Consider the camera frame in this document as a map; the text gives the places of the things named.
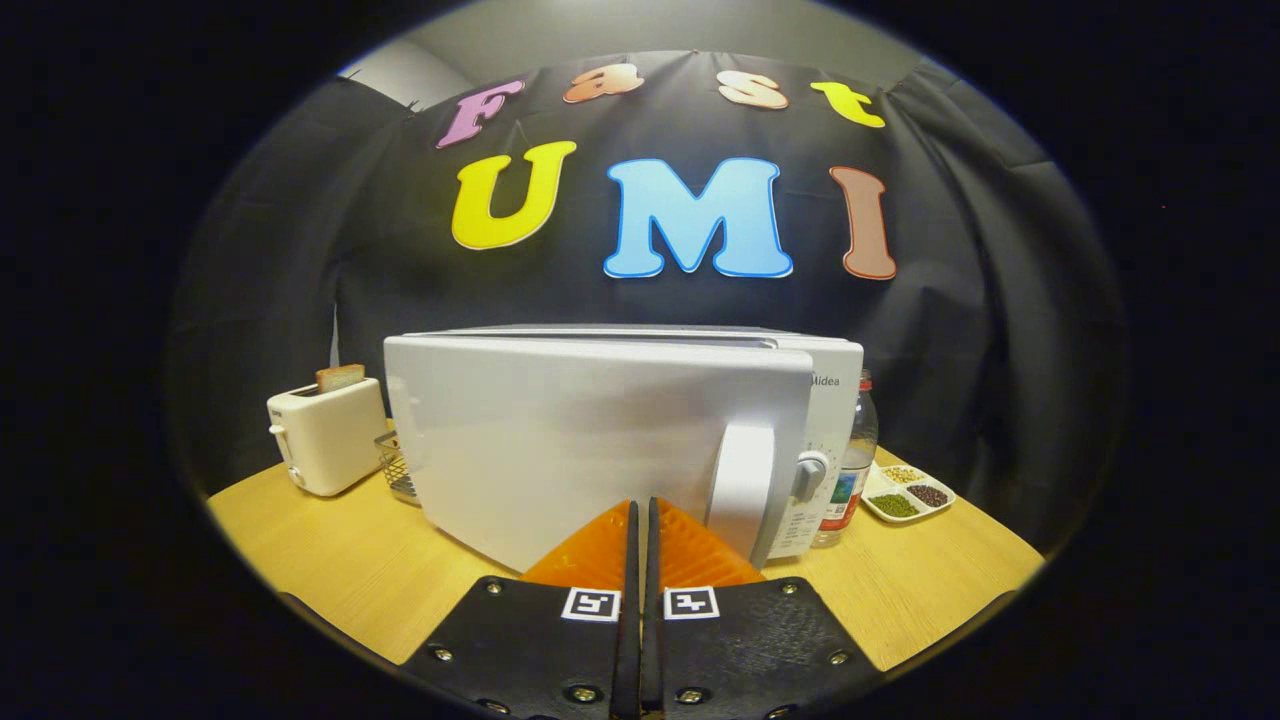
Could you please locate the wire mesh utensil holder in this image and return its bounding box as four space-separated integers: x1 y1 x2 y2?
375 430 421 506

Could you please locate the clear plastic bottle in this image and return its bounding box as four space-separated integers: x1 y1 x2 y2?
812 369 880 549

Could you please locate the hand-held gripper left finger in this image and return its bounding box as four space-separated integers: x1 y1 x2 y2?
400 498 641 720

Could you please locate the white microwave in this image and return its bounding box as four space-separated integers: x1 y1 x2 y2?
384 324 865 574

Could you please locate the black backdrop cloth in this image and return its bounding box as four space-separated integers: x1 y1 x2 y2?
165 50 1131 551

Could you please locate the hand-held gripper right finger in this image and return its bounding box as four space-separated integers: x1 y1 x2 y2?
642 497 886 720

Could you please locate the white divided dish with beans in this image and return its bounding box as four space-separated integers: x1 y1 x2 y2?
862 463 957 525

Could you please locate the white toaster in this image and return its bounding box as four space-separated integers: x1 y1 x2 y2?
267 377 389 498

